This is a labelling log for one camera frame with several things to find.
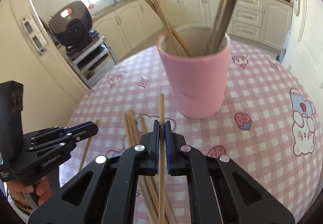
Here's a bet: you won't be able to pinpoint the wooden chopstick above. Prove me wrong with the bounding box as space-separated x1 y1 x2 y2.
158 94 166 224

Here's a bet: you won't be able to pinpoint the pink utensil cup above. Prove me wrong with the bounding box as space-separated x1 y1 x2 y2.
157 24 231 119

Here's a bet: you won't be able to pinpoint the person's left hand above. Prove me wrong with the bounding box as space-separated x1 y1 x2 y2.
7 176 51 205

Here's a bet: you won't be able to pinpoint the chopstick lying on table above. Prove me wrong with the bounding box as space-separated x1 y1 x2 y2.
78 119 99 173

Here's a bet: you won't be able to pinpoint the metal shelf rack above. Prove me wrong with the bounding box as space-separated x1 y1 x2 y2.
65 29 119 89

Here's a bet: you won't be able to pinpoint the pink checkered tablecloth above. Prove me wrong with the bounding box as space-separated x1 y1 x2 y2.
60 42 322 221

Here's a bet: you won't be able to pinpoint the chopstick in cup left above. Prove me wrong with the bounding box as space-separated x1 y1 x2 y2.
145 0 192 57

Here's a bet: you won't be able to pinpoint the chopstick in cup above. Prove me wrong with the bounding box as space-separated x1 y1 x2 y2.
145 0 192 57
205 0 237 55

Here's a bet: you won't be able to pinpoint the black air fryer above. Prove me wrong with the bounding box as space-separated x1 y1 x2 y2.
49 1 92 47

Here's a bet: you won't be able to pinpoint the lower white cabinets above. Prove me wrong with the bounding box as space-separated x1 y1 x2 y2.
93 0 293 60

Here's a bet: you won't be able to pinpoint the white door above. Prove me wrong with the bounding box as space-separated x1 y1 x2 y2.
277 0 323 103

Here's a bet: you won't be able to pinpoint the chopstick in cup right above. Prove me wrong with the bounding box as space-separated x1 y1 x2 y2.
205 0 237 55

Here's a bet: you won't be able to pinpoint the door frame lock plate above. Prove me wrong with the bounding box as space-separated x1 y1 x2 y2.
21 15 48 56

